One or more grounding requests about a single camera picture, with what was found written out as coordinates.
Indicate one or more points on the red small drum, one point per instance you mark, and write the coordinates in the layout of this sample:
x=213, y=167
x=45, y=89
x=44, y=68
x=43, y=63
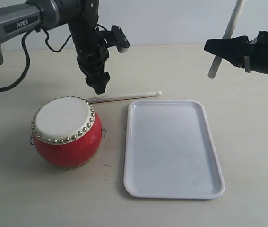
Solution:
x=66, y=132

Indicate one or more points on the white wooden drumstick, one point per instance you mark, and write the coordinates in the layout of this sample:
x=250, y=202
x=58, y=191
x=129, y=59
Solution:
x=124, y=97
x=227, y=35

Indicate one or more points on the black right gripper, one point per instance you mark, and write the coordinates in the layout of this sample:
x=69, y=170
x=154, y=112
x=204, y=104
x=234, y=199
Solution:
x=233, y=51

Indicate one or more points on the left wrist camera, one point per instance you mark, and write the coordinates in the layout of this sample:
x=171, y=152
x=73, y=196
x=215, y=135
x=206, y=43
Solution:
x=116, y=38

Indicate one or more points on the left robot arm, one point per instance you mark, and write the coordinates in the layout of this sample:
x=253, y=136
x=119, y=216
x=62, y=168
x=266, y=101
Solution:
x=35, y=15

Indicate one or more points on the white rectangular plastic tray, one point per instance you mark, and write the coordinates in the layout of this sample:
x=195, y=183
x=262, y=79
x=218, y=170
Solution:
x=170, y=153

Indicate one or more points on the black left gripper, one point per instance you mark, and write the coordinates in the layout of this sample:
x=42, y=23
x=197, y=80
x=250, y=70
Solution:
x=91, y=47

